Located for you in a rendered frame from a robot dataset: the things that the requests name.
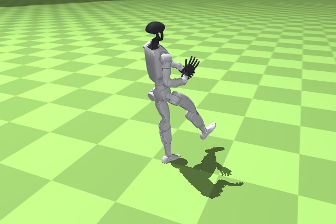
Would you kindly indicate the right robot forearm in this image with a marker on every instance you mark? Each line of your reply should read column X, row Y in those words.
column 174, row 83

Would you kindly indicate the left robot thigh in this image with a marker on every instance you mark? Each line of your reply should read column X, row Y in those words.
column 163, row 110

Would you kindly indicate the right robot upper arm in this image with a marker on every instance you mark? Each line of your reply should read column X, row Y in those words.
column 166, row 60

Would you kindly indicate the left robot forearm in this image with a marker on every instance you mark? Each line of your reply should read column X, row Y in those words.
column 176, row 65

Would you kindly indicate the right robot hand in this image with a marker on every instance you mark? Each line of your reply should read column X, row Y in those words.
column 189, row 68

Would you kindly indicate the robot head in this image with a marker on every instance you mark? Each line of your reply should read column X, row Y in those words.
column 155, row 28

